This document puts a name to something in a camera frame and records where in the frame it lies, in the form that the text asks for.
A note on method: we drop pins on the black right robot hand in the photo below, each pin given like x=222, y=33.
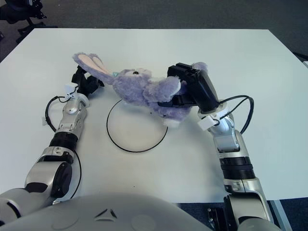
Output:
x=202, y=89

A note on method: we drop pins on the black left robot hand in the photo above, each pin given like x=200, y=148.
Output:
x=87, y=84

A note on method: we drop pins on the purple plush bunny doll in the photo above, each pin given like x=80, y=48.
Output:
x=134, y=89

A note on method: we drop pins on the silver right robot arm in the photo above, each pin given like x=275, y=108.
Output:
x=228, y=142

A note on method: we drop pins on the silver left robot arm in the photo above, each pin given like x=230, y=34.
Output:
x=69, y=120

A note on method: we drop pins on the white plate with black rim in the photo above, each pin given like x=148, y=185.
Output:
x=134, y=134

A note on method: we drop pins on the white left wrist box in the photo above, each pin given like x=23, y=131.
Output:
x=68, y=89

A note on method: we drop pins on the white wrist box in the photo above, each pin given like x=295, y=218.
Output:
x=205, y=124
x=68, y=89

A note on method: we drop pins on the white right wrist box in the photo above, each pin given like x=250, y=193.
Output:
x=205, y=124

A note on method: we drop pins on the black office chair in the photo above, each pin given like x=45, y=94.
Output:
x=14, y=12

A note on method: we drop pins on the white neighbouring table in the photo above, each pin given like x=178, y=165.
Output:
x=306, y=65

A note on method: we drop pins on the grey robot torso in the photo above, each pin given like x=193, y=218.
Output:
x=108, y=214

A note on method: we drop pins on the grey table leg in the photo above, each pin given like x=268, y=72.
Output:
x=281, y=216

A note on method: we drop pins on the black metal bracket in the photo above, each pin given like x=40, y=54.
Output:
x=216, y=219

